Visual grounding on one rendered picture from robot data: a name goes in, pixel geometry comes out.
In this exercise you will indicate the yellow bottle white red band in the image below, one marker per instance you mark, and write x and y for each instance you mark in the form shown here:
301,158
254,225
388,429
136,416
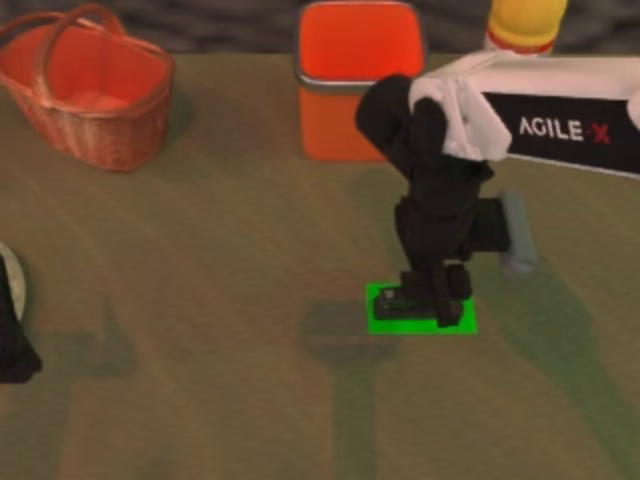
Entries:
522,22

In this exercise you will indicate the green square block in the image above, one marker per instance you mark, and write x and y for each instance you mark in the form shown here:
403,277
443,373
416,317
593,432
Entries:
385,326

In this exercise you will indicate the orange square bin grey rim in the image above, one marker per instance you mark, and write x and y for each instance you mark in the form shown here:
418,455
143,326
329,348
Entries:
350,60

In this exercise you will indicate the black wrist camera grey face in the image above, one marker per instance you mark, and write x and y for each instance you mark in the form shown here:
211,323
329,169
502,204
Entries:
500,225

